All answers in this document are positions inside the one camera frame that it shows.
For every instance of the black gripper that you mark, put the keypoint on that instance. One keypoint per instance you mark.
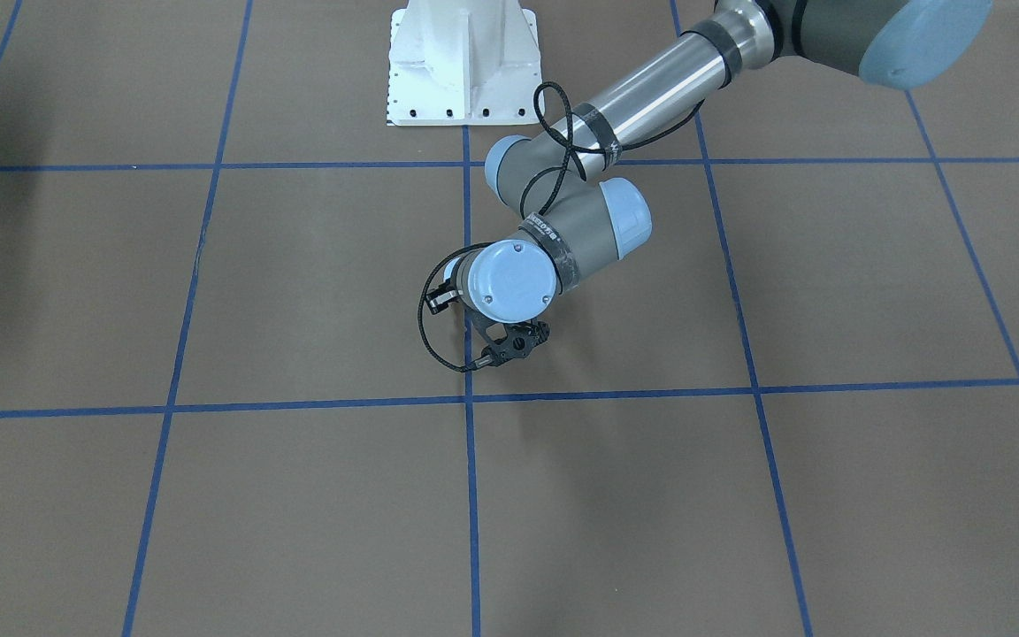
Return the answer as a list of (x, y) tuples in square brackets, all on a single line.
[(442, 299)]

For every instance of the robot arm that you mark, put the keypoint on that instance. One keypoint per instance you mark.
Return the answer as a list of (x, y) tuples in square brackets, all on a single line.
[(573, 223)]

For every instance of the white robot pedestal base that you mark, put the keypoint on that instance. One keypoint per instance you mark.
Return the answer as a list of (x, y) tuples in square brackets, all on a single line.
[(463, 63)]

